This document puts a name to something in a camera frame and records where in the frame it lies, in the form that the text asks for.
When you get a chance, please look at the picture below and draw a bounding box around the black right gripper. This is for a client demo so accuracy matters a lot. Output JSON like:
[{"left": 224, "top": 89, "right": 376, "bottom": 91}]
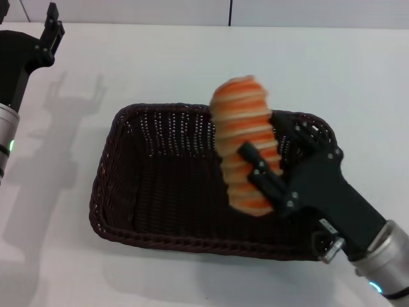
[{"left": 238, "top": 111, "right": 388, "bottom": 260}]

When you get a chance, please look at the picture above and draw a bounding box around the dark brown woven basket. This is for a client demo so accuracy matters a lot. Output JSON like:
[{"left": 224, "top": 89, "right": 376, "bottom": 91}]
[{"left": 88, "top": 102, "right": 340, "bottom": 262}]

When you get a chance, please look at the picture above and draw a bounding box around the orange white striped bread roll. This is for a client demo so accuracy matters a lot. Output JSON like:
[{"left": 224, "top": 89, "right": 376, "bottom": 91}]
[{"left": 209, "top": 75, "right": 285, "bottom": 218}]

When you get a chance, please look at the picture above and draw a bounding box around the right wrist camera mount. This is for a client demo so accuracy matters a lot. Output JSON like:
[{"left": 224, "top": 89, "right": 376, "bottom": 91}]
[{"left": 311, "top": 219, "right": 346, "bottom": 265}]

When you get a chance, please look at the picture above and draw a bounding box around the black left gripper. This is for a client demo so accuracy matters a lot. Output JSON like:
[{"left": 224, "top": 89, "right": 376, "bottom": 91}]
[{"left": 0, "top": 0, "right": 66, "bottom": 111}]

